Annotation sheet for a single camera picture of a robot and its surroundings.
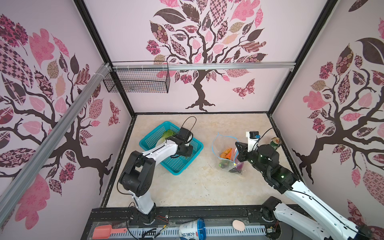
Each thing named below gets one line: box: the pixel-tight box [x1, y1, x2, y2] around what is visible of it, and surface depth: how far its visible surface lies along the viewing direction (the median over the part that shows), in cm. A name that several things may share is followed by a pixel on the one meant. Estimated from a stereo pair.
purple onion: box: [235, 161, 244, 174], surface depth 83 cm
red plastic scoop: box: [92, 225, 128, 240], surface depth 70 cm
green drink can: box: [270, 137, 280, 150], surface depth 92 cm
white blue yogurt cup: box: [179, 218, 207, 240], surface depth 66 cm
